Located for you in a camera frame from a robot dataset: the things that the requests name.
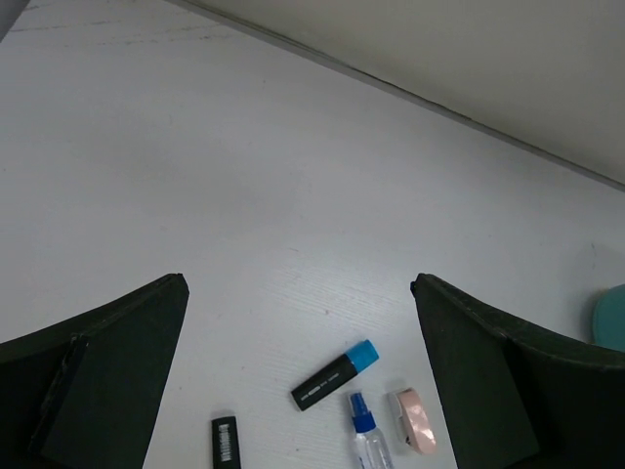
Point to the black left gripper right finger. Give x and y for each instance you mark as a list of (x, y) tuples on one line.
[(515, 394)]

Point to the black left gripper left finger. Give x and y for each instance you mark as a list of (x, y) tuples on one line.
[(85, 392)]

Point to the pink eraser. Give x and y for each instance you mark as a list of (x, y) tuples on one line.
[(412, 422)]

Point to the teal round desk organizer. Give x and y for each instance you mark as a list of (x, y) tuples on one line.
[(608, 319)]

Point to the pink highlighter black body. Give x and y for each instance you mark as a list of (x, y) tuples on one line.
[(225, 446)]

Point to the clear bottle blue cap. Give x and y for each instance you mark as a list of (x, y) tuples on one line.
[(370, 446)]

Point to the blue highlighter black body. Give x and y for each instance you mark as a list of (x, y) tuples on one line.
[(334, 375)]

